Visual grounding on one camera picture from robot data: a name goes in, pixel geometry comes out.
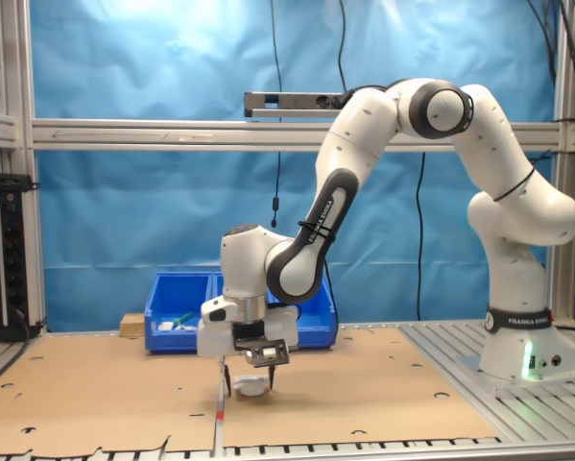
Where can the white printed cotton packet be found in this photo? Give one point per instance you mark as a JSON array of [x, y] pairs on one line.
[[251, 386]]

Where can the green tube in clear packet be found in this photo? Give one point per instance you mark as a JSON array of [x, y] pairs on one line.
[[187, 328]]

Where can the blue bin with syringes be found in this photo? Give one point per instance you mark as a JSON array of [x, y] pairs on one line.
[[176, 341]]

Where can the loose green tube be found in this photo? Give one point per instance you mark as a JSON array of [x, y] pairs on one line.
[[184, 317]]

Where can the long white printed packet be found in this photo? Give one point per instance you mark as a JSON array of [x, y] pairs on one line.
[[165, 326]]

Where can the blue bin with masks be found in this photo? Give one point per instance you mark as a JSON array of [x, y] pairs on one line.
[[217, 285]]

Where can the blue bin with gauze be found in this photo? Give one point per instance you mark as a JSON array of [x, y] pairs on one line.
[[323, 317]]

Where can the chipboard wood block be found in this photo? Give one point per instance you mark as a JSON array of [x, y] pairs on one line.
[[132, 324]]

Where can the brown cardboard sheet notched edge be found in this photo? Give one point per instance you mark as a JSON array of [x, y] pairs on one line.
[[100, 384]]

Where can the horizontal aluminium beam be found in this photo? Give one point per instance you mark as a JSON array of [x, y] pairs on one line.
[[172, 135]]

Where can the black socket rack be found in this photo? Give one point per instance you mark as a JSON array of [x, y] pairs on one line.
[[8, 259]]

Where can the grey power strip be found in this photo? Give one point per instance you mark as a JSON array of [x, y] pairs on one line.
[[296, 103]]

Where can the black gripper camera mount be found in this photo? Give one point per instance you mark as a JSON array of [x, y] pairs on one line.
[[263, 353]]

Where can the aluminium frame post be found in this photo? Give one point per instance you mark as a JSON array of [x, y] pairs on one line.
[[8, 57], [567, 269]]

